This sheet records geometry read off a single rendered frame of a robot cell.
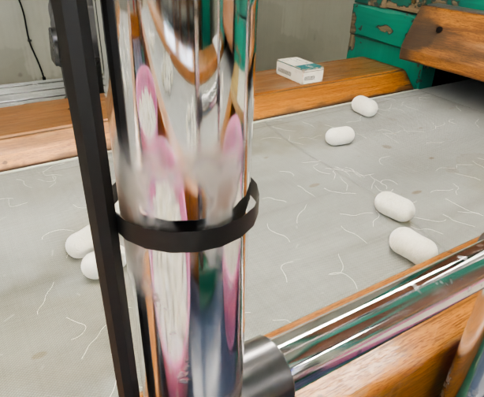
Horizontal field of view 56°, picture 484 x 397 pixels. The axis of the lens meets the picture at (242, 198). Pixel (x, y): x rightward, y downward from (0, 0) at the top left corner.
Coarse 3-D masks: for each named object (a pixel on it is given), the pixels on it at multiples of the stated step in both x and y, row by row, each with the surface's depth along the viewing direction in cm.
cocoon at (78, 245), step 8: (88, 224) 33; (80, 232) 32; (88, 232) 32; (72, 240) 31; (80, 240) 31; (88, 240) 31; (72, 248) 31; (80, 248) 31; (88, 248) 31; (72, 256) 31; (80, 256) 31
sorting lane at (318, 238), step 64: (256, 128) 54; (320, 128) 54; (384, 128) 55; (448, 128) 55; (0, 192) 40; (64, 192) 40; (320, 192) 41; (448, 192) 42; (0, 256) 32; (64, 256) 32; (256, 256) 33; (320, 256) 33; (384, 256) 33; (0, 320) 27; (64, 320) 27; (256, 320) 27; (0, 384) 23; (64, 384) 23
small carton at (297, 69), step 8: (280, 64) 63; (288, 64) 62; (296, 64) 62; (304, 64) 62; (312, 64) 62; (280, 72) 64; (288, 72) 62; (296, 72) 61; (304, 72) 60; (312, 72) 60; (320, 72) 61; (296, 80) 61; (304, 80) 60; (312, 80) 61; (320, 80) 62
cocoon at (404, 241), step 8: (392, 232) 33; (400, 232) 32; (408, 232) 32; (416, 232) 33; (392, 240) 33; (400, 240) 32; (408, 240) 32; (416, 240) 32; (424, 240) 32; (392, 248) 33; (400, 248) 32; (408, 248) 32; (416, 248) 31; (424, 248) 31; (432, 248) 31; (408, 256) 32; (416, 256) 31; (424, 256) 31; (432, 256) 31; (416, 264) 32
